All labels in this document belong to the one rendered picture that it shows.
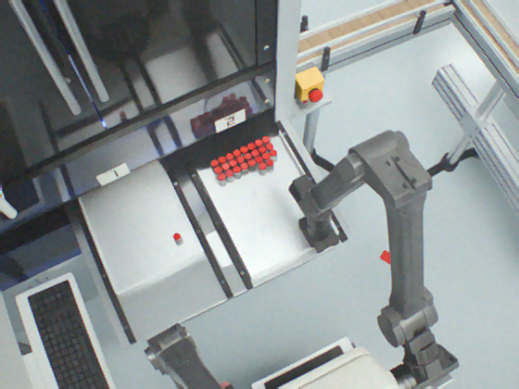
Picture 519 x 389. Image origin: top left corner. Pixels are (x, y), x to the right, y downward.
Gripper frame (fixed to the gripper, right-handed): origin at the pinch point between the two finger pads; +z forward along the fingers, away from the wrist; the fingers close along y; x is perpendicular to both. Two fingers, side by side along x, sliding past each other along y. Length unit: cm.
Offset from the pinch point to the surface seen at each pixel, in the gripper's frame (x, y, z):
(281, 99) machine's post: -8.8, 35.9, -16.5
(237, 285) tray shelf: 23.5, 1.4, 3.2
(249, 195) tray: 9.3, 22.0, -0.6
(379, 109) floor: -79, 79, 79
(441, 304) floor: -55, -14, 95
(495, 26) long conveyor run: -91, 36, -8
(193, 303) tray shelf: 36.1, 2.3, 3.1
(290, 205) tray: 0.6, 14.6, 0.6
